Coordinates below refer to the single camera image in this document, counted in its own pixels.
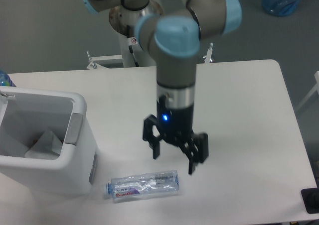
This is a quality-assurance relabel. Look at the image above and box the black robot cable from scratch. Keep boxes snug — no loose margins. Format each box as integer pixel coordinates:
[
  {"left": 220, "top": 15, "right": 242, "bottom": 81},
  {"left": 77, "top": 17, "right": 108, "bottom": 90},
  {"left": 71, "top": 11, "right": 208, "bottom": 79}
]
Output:
[{"left": 126, "top": 24, "right": 140, "bottom": 68}]

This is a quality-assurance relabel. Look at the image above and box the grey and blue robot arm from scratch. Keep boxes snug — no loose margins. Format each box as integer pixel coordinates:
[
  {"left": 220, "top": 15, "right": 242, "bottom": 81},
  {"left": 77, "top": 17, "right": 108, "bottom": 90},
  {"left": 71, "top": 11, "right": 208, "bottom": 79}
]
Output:
[{"left": 132, "top": 0, "right": 242, "bottom": 174}]

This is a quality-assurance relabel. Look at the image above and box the blue bottle at left edge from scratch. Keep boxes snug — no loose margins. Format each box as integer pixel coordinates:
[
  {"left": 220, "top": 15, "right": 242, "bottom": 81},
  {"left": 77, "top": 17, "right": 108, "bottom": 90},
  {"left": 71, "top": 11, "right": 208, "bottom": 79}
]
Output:
[{"left": 0, "top": 70, "right": 16, "bottom": 87}]

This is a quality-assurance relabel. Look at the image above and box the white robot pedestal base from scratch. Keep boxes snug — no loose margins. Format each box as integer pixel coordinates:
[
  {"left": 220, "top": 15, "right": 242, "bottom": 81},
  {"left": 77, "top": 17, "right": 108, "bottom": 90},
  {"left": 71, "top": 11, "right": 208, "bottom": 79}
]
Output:
[{"left": 86, "top": 0, "right": 165, "bottom": 70}]

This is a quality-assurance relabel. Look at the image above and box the white frame at right edge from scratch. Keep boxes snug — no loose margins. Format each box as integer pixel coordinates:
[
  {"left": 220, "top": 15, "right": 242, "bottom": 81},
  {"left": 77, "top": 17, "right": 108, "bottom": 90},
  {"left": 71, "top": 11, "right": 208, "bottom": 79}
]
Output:
[{"left": 296, "top": 71, "right": 319, "bottom": 113}]

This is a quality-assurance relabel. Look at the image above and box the black device at table corner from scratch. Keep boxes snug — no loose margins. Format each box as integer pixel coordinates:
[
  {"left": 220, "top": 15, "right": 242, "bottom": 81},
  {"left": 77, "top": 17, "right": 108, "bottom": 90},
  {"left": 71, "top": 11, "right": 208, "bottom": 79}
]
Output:
[{"left": 301, "top": 188, "right": 319, "bottom": 214}]

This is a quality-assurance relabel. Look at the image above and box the white levelling foot bracket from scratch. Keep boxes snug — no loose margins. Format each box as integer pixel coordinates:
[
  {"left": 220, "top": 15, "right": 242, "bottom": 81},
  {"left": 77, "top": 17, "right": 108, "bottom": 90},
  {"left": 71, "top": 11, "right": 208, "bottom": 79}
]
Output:
[{"left": 202, "top": 42, "right": 214, "bottom": 64}]

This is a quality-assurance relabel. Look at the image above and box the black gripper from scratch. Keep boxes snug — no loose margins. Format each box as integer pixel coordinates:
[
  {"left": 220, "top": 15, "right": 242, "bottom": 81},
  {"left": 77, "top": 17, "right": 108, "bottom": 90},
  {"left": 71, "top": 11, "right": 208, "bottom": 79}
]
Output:
[{"left": 143, "top": 95, "right": 208, "bottom": 175}]

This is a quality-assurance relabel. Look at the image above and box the clear plastic water bottle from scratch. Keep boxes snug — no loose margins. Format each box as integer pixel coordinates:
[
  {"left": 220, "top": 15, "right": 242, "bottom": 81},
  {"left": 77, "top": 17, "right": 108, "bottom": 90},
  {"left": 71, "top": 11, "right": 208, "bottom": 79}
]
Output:
[{"left": 102, "top": 170, "right": 179, "bottom": 202}]

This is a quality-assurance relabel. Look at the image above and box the white trash can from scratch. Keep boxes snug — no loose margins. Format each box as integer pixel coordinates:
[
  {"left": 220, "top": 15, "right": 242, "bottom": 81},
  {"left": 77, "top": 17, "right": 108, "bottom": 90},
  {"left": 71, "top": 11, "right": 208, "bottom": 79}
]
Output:
[{"left": 0, "top": 86, "right": 98, "bottom": 195}]

